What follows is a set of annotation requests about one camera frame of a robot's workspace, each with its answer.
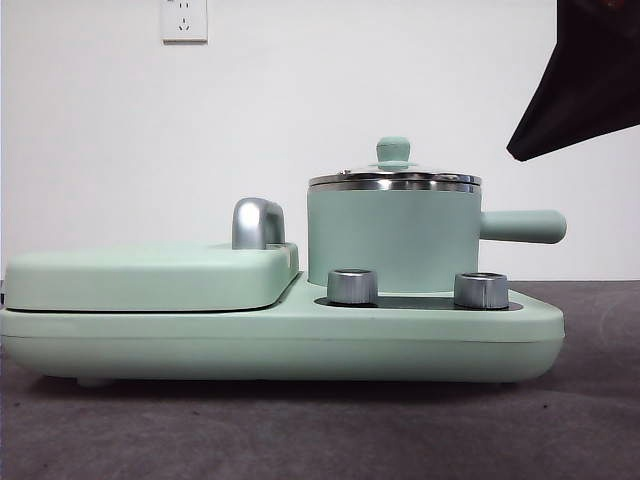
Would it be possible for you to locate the glass lid with mint knob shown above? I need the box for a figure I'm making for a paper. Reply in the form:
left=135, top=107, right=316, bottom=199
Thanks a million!
left=307, top=136, right=482, bottom=189

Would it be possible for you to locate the mint green steamer pot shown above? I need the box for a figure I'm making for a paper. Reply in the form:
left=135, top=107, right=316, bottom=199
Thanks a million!
left=306, top=175, right=568, bottom=294

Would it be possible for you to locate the silver control knob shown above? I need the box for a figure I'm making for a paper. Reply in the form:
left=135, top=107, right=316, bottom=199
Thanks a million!
left=453, top=271, right=511, bottom=309
left=326, top=268, right=380, bottom=306

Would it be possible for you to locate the mint green breakfast machine base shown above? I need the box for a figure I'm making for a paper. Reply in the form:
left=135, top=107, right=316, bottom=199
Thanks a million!
left=0, top=272, right=567, bottom=389

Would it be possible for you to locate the mint green griddle cover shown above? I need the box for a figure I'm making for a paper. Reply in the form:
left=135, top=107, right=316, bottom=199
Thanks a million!
left=3, top=241, right=301, bottom=313

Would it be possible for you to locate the silver griddle cover handle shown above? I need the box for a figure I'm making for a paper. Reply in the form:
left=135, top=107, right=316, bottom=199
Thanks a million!
left=231, top=197, right=288, bottom=251

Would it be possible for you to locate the white wall socket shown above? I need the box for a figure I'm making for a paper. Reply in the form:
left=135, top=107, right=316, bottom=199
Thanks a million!
left=160, top=0, right=209, bottom=45

